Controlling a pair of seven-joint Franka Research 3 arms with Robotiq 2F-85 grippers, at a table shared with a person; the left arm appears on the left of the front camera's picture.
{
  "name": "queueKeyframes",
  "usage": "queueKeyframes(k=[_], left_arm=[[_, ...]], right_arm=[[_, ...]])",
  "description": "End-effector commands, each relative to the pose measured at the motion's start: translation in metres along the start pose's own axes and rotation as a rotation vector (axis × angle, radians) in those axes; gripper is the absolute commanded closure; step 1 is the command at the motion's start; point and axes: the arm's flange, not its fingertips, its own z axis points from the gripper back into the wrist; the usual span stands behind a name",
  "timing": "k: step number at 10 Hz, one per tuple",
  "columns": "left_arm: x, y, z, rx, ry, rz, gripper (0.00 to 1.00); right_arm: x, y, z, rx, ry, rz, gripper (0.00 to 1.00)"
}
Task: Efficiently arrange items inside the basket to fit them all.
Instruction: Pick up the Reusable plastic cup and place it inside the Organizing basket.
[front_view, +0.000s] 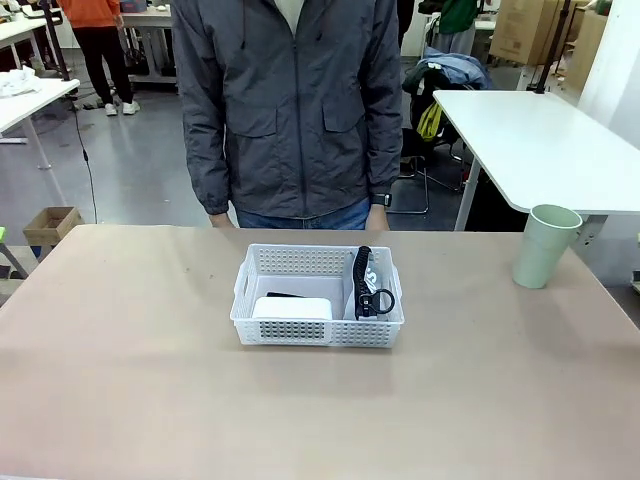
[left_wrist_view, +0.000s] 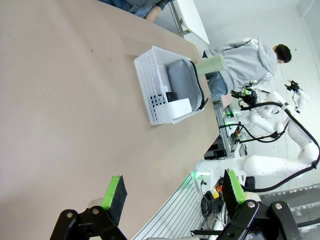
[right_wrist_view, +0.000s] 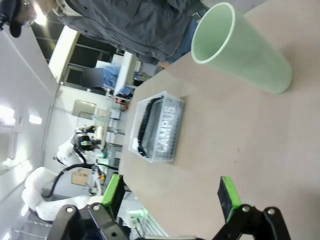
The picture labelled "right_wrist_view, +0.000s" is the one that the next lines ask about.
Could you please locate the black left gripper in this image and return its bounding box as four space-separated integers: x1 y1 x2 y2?
47 126 128 240

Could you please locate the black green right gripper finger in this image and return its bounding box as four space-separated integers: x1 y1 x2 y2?
212 176 292 240

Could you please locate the white perforated CAMPUS basket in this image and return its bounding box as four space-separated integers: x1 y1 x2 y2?
128 90 187 164

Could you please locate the brown cardboard box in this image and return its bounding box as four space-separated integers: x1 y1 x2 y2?
71 168 92 186

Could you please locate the grey black pencil case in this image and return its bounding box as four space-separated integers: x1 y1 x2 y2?
136 96 166 159

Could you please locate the small ceiling light panel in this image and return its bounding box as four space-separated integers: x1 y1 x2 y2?
28 114 43 125

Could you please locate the white ceiling air conditioner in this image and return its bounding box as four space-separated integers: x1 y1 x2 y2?
0 129 18 163

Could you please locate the white partition board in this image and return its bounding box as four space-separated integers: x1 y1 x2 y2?
113 51 135 95

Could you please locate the large ceiling light panel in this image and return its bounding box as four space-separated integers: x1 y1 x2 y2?
0 106 16 126

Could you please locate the pale green plastic cup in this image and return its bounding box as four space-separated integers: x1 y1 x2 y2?
191 2 293 95

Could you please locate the person in grey jacket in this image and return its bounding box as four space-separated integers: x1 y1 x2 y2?
22 0 216 65

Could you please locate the dark baseball cap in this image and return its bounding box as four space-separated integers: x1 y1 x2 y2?
0 0 26 38

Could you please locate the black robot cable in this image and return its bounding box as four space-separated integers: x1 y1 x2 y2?
44 142 96 198

